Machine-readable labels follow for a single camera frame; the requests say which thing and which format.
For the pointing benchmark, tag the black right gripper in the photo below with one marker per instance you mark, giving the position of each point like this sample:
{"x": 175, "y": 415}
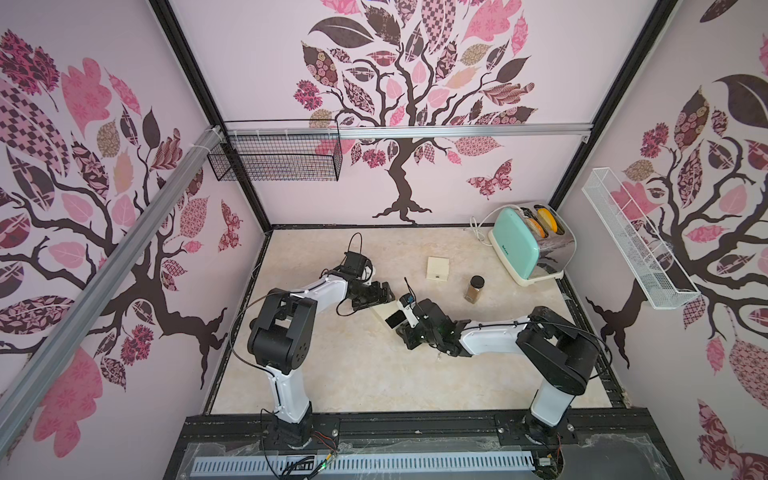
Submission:
{"x": 417, "y": 327}

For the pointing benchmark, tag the mint green toaster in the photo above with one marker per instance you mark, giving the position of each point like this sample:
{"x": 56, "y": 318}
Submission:
{"x": 533, "y": 242}

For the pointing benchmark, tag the black corner frame post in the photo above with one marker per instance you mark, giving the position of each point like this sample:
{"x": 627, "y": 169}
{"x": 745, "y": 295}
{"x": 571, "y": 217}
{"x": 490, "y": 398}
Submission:
{"x": 177, "y": 40}

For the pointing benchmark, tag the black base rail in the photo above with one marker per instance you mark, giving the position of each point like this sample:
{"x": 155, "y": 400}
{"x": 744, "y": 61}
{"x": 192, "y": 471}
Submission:
{"x": 508, "y": 427}

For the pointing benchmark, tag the black right corner post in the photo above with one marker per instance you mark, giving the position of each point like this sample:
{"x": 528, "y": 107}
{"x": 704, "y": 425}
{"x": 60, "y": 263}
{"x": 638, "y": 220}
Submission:
{"x": 639, "y": 53}

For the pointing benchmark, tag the small cream square box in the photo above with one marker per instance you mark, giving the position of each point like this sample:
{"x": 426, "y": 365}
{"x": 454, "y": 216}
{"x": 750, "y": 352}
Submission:
{"x": 438, "y": 269}

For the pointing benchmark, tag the aluminium rail left wall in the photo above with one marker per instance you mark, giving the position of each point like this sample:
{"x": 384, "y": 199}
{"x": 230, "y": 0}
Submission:
{"x": 26, "y": 392}

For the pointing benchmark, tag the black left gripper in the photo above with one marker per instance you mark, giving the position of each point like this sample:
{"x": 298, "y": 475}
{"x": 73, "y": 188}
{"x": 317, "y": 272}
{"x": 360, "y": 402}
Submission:
{"x": 375, "y": 299}

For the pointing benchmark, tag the aluminium rail back wall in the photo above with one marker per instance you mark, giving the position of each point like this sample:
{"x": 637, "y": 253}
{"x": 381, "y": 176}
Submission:
{"x": 549, "y": 129}

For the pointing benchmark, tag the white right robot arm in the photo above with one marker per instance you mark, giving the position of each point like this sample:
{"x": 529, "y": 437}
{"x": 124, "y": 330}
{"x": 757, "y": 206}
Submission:
{"x": 563, "y": 354}

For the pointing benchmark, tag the brown spice jar black lid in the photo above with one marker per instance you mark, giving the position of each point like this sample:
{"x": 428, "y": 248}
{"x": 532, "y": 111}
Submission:
{"x": 474, "y": 288}

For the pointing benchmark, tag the black wire basket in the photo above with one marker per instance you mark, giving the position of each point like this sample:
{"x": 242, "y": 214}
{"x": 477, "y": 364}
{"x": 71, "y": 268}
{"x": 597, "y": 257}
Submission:
{"x": 279, "y": 150}

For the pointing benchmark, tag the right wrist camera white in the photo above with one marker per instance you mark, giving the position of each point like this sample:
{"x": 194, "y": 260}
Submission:
{"x": 407, "y": 304}

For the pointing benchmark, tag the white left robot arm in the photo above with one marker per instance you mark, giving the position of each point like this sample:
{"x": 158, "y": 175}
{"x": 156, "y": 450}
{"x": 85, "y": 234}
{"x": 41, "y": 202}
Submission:
{"x": 281, "y": 333}

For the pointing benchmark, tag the aluminium rail wall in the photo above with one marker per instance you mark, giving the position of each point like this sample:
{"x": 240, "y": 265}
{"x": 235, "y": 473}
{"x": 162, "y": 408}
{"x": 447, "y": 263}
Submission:
{"x": 549, "y": 129}
{"x": 26, "y": 392}

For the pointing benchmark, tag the white wire shelf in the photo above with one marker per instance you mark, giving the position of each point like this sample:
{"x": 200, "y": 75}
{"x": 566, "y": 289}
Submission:
{"x": 664, "y": 282}

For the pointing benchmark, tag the white slotted cable duct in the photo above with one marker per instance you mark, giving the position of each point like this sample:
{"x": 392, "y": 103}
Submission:
{"x": 272, "y": 466}

